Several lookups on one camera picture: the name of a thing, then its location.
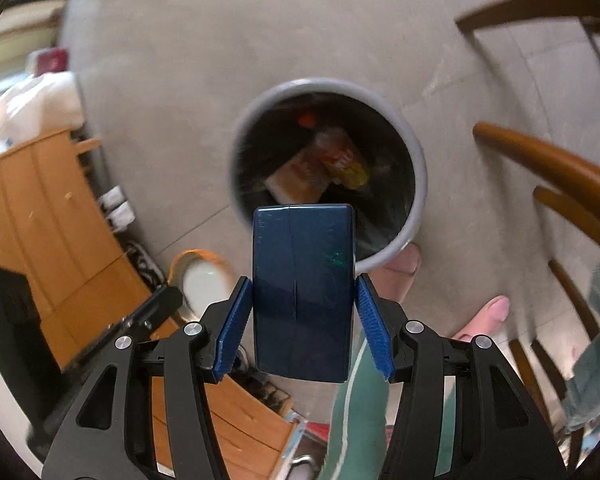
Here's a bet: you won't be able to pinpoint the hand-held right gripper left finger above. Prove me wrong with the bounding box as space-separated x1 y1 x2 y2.
41 276 254 480

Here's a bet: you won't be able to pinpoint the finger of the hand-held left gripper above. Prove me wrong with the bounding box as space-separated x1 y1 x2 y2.
62 285 183 373

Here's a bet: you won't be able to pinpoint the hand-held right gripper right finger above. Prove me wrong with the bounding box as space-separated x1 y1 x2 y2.
355 274 568 480

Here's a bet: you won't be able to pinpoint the white tub with orange rim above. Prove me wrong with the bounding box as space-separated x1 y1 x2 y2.
170 249 236 323

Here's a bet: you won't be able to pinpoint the dark blue box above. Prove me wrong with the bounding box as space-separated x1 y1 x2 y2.
251 203 356 383

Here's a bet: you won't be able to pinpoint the grey trash bin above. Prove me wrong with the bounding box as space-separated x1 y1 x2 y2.
228 77 427 270

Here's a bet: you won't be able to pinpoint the black white patterned shoe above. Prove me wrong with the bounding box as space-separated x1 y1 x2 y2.
125 242 167 291

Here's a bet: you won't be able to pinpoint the dark shoes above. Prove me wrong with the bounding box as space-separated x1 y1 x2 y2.
252 380 294 416

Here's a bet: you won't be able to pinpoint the wooden cabinet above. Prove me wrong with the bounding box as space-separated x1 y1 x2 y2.
0 127 306 480

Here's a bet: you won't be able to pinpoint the light blue rimmed container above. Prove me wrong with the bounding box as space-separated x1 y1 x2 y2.
281 411 332 480

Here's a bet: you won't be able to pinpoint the beige carton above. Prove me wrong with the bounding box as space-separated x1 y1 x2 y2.
265 152 328 206

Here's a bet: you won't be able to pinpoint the red yellow snack packet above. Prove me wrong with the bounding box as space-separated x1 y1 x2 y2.
312 127 371 191

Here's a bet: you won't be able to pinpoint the brown wooden chair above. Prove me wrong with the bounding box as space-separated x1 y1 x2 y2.
455 0 600 466

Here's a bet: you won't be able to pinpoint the white plastic bag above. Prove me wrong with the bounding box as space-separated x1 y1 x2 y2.
0 72 86 143

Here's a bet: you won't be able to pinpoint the red box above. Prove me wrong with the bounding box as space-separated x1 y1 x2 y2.
27 47 71 76

